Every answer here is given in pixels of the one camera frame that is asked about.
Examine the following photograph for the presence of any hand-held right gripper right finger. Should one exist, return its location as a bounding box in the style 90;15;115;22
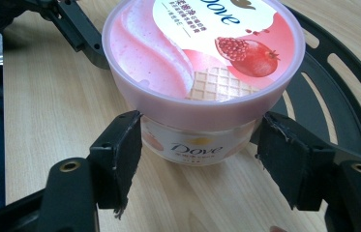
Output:
255;111;337;213

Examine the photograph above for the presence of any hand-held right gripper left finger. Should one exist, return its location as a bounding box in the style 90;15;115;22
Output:
89;110;144;220

